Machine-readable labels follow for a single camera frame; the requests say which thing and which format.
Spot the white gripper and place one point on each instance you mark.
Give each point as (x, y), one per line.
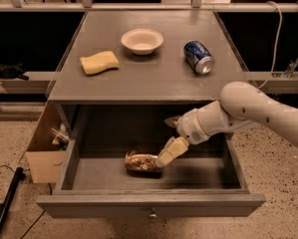
(189, 127)

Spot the orange soda can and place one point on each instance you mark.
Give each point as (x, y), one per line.
(141, 162)

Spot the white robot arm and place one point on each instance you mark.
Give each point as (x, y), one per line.
(239, 105)

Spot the blue soda can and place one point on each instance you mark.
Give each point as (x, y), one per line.
(198, 57)

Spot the metal drawer knob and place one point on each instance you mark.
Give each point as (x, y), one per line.
(152, 214)

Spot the grey open drawer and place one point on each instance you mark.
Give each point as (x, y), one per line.
(207, 181)

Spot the grey wooden cabinet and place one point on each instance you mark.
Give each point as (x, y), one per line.
(164, 77)

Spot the white foam bowl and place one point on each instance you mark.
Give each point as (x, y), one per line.
(142, 41)

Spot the yellow sponge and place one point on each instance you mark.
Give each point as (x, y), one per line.
(99, 62)

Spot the plastic bag in box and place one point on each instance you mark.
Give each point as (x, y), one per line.
(60, 135)

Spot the cardboard box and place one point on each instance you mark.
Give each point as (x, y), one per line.
(44, 156)

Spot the black bar on floor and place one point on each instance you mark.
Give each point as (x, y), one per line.
(4, 208)

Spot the metal frame rail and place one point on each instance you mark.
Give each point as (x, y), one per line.
(87, 5)

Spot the black object on rail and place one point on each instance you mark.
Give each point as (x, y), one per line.
(8, 71)

